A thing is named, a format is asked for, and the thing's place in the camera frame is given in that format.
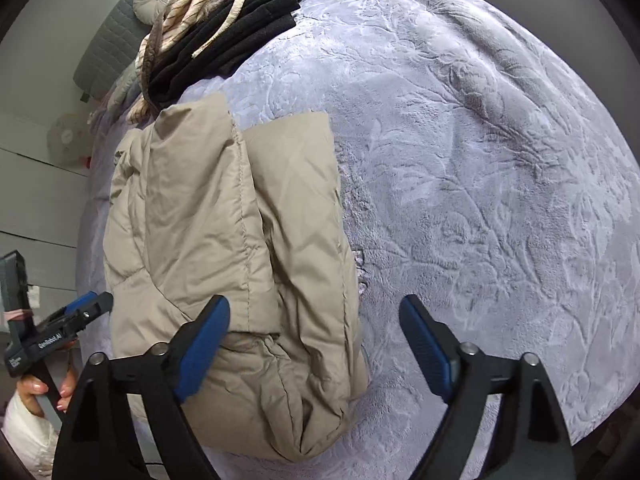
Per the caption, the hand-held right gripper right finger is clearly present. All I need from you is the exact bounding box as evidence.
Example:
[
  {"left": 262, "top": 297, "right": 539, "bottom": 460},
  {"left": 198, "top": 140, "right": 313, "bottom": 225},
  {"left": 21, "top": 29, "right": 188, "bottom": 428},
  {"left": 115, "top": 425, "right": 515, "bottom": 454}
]
[{"left": 398, "top": 294, "right": 574, "bottom": 480}]

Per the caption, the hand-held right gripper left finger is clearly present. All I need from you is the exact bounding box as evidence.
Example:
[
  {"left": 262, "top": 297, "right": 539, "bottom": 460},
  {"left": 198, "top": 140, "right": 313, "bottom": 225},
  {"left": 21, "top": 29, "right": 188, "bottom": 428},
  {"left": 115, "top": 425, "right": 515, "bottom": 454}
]
[{"left": 52, "top": 294, "right": 232, "bottom": 480}]

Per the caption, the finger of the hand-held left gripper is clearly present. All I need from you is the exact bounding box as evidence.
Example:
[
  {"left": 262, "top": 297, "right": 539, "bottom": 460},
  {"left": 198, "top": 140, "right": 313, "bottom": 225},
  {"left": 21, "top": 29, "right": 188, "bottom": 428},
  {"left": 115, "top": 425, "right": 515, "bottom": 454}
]
[{"left": 47, "top": 291, "right": 115, "bottom": 333}]

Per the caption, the beige puffer jacket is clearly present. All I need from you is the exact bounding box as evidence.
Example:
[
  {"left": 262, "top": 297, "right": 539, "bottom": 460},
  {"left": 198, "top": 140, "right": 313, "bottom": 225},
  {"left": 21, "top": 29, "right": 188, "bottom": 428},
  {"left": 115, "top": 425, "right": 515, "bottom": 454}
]
[{"left": 102, "top": 92, "right": 372, "bottom": 463}]

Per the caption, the person's left forearm white sleeve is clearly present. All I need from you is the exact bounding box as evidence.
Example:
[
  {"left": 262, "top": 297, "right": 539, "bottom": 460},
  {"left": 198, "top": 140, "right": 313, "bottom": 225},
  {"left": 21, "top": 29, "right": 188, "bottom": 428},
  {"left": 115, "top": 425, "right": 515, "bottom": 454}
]
[{"left": 1, "top": 389, "right": 63, "bottom": 480}]

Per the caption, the person's left hand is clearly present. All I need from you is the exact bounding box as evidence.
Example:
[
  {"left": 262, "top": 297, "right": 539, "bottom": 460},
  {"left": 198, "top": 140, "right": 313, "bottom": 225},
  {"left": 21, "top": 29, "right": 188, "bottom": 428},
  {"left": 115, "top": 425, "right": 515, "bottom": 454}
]
[{"left": 16, "top": 342, "right": 78, "bottom": 417}]

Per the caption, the lavender embossed plush blanket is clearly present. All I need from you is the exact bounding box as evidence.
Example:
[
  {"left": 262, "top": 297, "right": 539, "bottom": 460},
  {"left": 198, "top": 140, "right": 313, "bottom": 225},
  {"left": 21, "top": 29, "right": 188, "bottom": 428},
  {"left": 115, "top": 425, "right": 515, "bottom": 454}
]
[{"left": 75, "top": 0, "right": 640, "bottom": 480}]

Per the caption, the white electric fan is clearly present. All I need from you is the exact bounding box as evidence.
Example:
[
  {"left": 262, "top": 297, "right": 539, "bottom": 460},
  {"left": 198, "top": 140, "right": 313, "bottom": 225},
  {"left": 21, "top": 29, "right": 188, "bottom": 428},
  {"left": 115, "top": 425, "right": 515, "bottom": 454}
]
[{"left": 49, "top": 112, "right": 94, "bottom": 167}]

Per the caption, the grey quilted headboard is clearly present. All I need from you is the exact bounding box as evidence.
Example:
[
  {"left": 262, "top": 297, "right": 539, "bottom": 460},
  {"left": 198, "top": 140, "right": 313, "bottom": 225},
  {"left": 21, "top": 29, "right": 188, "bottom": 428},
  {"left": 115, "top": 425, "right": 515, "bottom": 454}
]
[{"left": 72, "top": 0, "right": 152, "bottom": 102}]

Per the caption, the black folded garment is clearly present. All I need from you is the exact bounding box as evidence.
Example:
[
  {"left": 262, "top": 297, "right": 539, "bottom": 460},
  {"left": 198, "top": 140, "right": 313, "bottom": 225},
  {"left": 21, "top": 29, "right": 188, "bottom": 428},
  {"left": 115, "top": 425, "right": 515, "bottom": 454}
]
[{"left": 149, "top": 0, "right": 353, "bottom": 111}]

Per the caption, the cream and brown twisted knit garment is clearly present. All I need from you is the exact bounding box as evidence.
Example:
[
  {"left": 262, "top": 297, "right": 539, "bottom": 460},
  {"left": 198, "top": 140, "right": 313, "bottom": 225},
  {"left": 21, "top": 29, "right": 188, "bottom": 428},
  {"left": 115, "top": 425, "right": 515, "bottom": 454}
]
[{"left": 125, "top": 0, "right": 273, "bottom": 123}]

